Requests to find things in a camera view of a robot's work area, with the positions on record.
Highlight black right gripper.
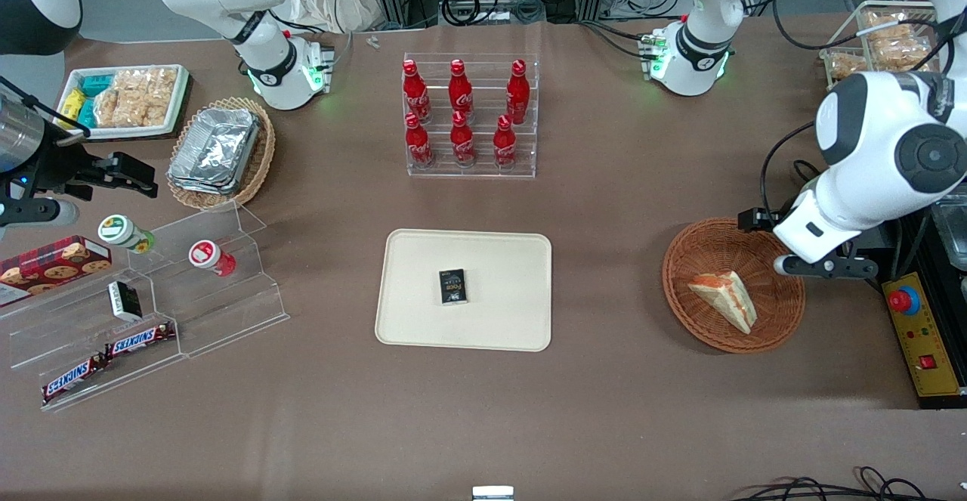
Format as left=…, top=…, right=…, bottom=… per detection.
left=26, top=132, right=159, bottom=199

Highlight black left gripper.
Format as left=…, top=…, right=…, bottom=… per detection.
left=738, top=209, right=781, bottom=232

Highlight triangle sandwich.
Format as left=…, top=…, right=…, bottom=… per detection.
left=687, top=271, right=758, bottom=335

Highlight white snack tray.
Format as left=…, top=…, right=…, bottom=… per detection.
left=56, top=64, right=190, bottom=141

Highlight brown wicker basket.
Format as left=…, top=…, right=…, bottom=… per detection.
left=663, top=218, right=806, bottom=354

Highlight light wicker basket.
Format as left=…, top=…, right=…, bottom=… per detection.
left=166, top=97, right=277, bottom=212

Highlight beige plastic tray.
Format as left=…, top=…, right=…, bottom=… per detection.
left=375, top=229, right=553, bottom=352

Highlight green lid bottle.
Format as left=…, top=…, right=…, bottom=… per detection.
left=97, top=214, right=156, bottom=255

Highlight rice cracker bag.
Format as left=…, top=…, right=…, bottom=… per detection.
left=94, top=70, right=146, bottom=128
left=140, top=68, right=179, bottom=126

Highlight stacked foil containers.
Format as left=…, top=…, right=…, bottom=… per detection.
left=167, top=107, right=262, bottom=194

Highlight red white cup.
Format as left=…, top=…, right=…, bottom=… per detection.
left=188, top=240, right=237, bottom=277

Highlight red cookie box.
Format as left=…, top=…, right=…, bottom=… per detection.
left=0, top=236, right=113, bottom=308

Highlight small black white box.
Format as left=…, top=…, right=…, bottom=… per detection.
left=107, top=280, right=144, bottom=323

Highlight Snickers bar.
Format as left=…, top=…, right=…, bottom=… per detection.
left=103, top=321, right=177, bottom=359
left=41, top=354, right=109, bottom=403

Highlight clear acrylic step stand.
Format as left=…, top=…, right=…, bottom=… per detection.
left=0, top=202, right=291, bottom=413

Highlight small cracker bag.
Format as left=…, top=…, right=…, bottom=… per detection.
left=826, top=51, right=871, bottom=81

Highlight yellow emergency stop box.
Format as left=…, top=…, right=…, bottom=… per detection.
left=882, top=272, right=967, bottom=398

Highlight large cracker bag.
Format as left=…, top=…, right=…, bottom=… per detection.
left=860, top=10, right=936, bottom=73

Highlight red cola bottle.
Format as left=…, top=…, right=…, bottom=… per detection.
left=450, top=111, right=477, bottom=168
left=505, top=59, right=531, bottom=125
left=403, top=59, right=432, bottom=125
left=404, top=113, right=436, bottom=169
left=449, top=59, right=475, bottom=125
left=493, top=115, right=519, bottom=170

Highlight clear acrylic bottle rack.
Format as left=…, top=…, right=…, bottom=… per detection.
left=403, top=53, right=539, bottom=179

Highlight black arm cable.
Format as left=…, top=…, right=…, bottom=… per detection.
left=758, top=121, right=821, bottom=219

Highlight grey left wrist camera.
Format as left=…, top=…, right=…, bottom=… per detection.
left=774, top=254, right=879, bottom=280

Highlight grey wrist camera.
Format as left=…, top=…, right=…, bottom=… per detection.
left=774, top=254, right=879, bottom=280
left=0, top=197, right=79, bottom=228

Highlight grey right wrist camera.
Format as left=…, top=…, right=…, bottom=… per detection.
left=0, top=197, right=79, bottom=228

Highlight wire basket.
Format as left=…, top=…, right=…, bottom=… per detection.
left=819, top=0, right=947, bottom=85

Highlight black base cables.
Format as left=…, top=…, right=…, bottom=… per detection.
left=577, top=19, right=652, bottom=60

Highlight black floor cables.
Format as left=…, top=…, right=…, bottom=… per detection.
left=744, top=466, right=957, bottom=501

